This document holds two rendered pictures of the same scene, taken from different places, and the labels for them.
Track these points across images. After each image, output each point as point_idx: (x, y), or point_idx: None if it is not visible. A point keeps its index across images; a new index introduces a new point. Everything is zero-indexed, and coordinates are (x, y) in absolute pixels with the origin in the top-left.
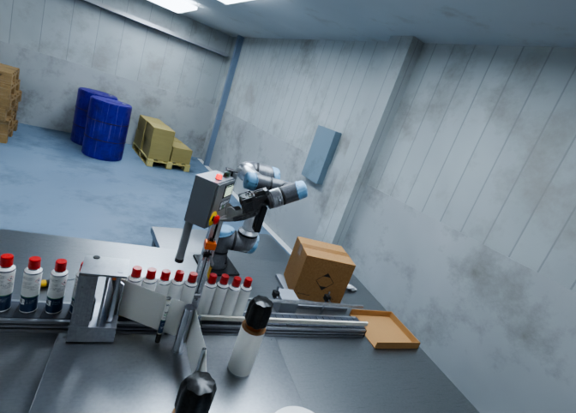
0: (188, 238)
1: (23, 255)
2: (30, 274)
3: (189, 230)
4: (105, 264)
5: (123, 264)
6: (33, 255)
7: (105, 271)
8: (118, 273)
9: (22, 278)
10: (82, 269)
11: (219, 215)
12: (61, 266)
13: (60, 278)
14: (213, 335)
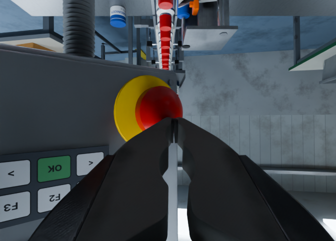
0: None
1: None
2: (172, 34)
3: (88, 27)
4: (202, 42)
5: (202, 33)
6: None
7: (219, 41)
8: (228, 34)
9: None
10: (214, 49)
11: (74, 108)
12: (170, 35)
13: (173, 21)
14: None
